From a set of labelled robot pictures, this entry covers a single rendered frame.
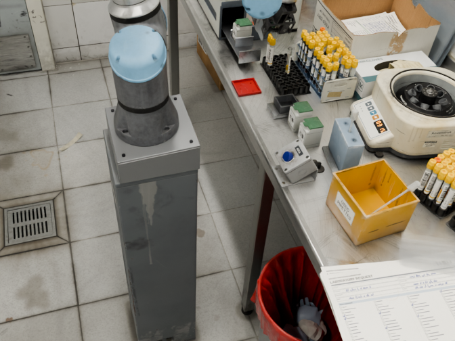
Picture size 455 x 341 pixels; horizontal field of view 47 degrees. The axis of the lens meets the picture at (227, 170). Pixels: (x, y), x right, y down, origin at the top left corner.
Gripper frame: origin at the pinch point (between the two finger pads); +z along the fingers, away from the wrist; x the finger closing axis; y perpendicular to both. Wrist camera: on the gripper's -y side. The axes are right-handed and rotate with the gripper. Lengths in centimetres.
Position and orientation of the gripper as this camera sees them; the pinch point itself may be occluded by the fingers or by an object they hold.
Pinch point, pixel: (260, 27)
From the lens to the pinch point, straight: 146.2
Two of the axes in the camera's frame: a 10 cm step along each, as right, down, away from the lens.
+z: -1.9, 2.6, 9.5
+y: 2.3, 9.5, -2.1
